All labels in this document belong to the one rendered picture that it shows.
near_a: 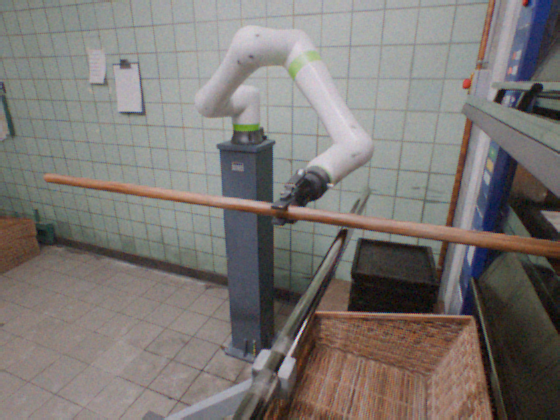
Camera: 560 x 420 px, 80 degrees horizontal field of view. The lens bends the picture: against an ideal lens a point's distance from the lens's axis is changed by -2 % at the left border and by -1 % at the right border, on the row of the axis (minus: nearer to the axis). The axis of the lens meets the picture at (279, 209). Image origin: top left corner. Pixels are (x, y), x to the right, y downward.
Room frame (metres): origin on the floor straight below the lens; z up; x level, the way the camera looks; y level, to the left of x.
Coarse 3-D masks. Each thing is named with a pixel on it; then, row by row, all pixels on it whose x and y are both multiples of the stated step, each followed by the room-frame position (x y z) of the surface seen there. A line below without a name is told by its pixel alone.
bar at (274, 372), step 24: (336, 240) 0.61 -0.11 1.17; (336, 264) 0.53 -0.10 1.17; (312, 288) 0.44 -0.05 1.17; (312, 312) 0.39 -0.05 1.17; (288, 336) 0.34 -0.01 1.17; (264, 360) 0.30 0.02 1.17; (288, 360) 0.30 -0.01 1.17; (240, 384) 0.32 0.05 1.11; (264, 384) 0.26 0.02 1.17; (288, 384) 0.28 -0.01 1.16; (192, 408) 0.35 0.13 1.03; (216, 408) 0.32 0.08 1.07; (240, 408) 0.24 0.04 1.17; (264, 408) 0.24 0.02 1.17
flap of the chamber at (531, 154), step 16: (464, 112) 0.80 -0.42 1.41; (480, 112) 0.61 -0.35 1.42; (480, 128) 0.55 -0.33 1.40; (496, 128) 0.46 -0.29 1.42; (512, 128) 0.39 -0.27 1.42; (512, 144) 0.36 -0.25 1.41; (528, 144) 0.32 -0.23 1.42; (528, 160) 0.30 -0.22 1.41; (544, 160) 0.27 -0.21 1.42; (544, 176) 0.25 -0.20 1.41
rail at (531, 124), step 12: (468, 96) 0.84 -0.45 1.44; (480, 108) 0.63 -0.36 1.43; (492, 108) 0.53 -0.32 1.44; (504, 108) 0.46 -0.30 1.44; (516, 108) 0.43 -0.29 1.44; (504, 120) 0.44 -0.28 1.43; (516, 120) 0.39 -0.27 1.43; (528, 120) 0.35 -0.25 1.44; (540, 120) 0.32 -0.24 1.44; (552, 120) 0.30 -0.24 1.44; (528, 132) 0.33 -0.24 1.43; (540, 132) 0.30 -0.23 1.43; (552, 132) 0.28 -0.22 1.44; (552, 144) 0.27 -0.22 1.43
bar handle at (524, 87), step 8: (496, 88) 0.77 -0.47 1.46; (504, 88) 0.69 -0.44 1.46; (512, 88) 0.63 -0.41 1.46; (520, 88) 0.58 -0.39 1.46; (528, 88) 0.53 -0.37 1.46; (536, 88) 0.52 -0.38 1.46; (496, 96) 0.73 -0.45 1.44; (520, 96) 0.55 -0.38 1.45; (528, 96) 0.54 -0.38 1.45; (520, 104) 0.55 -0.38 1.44; (528, 104) 0.54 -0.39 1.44
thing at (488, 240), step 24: (120, 192) 0.89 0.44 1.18; (144, 192) 0.85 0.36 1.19; (168, 192) 0.83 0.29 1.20; (288, 216) 0.70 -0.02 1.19; (312, 216) 0.68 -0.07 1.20; (336, 216) 0.66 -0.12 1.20; (360, 216) 0.65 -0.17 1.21; (456, 240) 0.57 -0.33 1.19; (480, 240) 0.56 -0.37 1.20; (504, 240) 0.55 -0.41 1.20; (528, 240) 0.54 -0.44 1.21
